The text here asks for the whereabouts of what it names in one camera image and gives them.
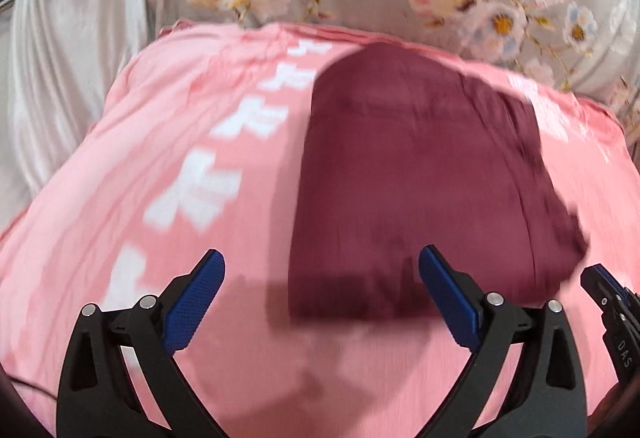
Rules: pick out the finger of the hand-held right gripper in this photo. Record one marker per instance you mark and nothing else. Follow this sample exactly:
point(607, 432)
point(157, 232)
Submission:
point(602, 285)

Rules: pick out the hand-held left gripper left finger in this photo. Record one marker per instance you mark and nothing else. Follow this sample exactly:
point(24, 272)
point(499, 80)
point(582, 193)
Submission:
point(196, 300)

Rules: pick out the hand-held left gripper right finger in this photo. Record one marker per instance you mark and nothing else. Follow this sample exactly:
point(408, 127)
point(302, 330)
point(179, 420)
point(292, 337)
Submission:
point(450, 300)

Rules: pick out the maroon quilted puffer jacket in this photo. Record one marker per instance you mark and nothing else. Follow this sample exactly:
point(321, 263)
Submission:
point(425, 167)

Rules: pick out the pink blanket with white print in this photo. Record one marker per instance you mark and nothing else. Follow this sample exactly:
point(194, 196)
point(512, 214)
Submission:
point(75, 243)

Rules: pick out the white satin cloth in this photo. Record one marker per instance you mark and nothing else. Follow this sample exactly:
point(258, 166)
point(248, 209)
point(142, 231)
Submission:
point(65, 67)

